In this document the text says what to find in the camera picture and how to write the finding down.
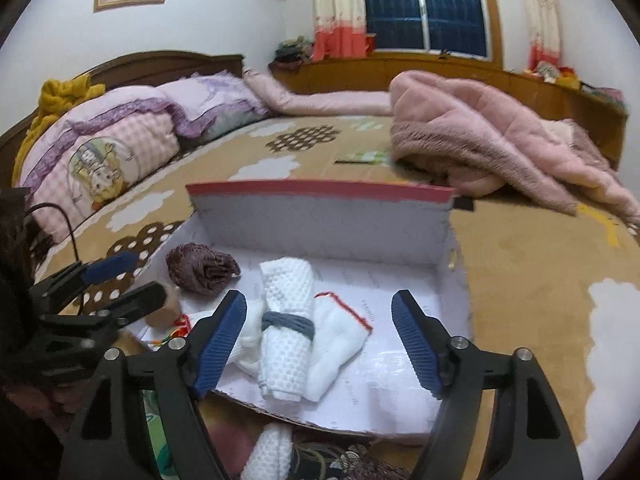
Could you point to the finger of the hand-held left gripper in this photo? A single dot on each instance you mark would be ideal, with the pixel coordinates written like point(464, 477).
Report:
point(140, 300)
point(110, 266)

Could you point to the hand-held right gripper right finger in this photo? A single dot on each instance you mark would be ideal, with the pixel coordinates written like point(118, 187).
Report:
point(417, 345)

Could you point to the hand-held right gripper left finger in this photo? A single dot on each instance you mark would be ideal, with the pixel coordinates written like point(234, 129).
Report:
point(220, 345)

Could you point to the tan round soft ball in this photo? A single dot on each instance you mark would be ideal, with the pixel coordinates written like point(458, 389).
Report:
point(167, 315)

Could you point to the white towel grey band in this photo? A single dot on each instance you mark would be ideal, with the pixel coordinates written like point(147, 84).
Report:
point(285, 360)

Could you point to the maroon knit sock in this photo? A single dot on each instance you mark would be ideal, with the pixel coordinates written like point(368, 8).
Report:
point(200, 267)

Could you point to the white towel maroon band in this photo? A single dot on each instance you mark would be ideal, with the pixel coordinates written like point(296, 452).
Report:
point(270, 452)

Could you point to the dark floral patterned cloth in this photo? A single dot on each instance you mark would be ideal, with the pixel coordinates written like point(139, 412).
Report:
point(345, 457)

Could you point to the red cardboard shoe box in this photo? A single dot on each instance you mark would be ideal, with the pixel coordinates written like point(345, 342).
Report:
point(325, 225)

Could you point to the person's left forearm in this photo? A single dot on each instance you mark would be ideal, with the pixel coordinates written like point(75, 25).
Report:
point(25, 435)

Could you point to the pink checked cartoon pillow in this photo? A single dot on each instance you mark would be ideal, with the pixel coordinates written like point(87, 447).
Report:
point(100, 160)

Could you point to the yellow knit scarf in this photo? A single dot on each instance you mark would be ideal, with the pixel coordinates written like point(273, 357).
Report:
point(60, 95)

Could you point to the purple floral pillow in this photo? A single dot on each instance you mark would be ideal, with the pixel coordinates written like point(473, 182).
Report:
point(215, 100)

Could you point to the dark wooden headboard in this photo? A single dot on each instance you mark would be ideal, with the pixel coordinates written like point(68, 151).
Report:
point(150, 62)

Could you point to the pink fleece blanket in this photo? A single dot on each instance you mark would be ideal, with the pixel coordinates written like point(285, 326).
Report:
point(475, 130)

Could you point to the long pink bolster pillow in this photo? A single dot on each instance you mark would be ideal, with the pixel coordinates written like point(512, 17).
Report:
point(330, 102)

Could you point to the low wooden cabinet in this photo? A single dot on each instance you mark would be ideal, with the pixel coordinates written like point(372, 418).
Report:
point(350, 72)

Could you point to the pile of dark clothes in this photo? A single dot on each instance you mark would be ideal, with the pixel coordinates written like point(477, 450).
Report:
point(292, 50)

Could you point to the white crumpled bag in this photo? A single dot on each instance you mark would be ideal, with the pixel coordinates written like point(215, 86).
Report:
point(545, 70)

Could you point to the small red box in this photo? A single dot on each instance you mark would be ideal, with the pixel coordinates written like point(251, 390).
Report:
point(370, 44)

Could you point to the yellow box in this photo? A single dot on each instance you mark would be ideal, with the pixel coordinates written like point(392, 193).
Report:
point(569, 80)

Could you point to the stack of colourful fabric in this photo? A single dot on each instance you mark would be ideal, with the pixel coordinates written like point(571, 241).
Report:
point(602, 94)

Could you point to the window with blue grid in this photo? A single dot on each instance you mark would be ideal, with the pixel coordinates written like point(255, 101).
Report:
point(425, 5)

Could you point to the cream curtain orange hem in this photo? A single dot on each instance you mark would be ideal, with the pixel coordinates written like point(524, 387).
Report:
point(540, 15)
point(340, 10)

